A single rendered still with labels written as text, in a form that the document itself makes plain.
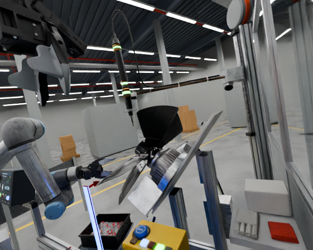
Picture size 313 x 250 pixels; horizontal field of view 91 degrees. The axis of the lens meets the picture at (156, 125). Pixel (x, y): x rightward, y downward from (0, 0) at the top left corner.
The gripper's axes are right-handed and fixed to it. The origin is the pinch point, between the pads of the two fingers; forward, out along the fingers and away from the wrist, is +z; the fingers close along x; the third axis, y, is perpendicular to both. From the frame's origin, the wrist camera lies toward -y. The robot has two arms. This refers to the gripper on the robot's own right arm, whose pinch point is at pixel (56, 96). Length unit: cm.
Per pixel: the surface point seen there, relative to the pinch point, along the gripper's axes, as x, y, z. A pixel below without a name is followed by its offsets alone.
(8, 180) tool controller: -89, -10, 28
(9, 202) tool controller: -84, -7, 39
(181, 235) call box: 11.9, -17.0, 40.8
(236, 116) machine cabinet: -22, -802, 92
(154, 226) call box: 2.7, -17.6, 40.8
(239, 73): 30, -85, -6
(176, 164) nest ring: -3, -51, 35
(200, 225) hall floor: -35, -146, 148
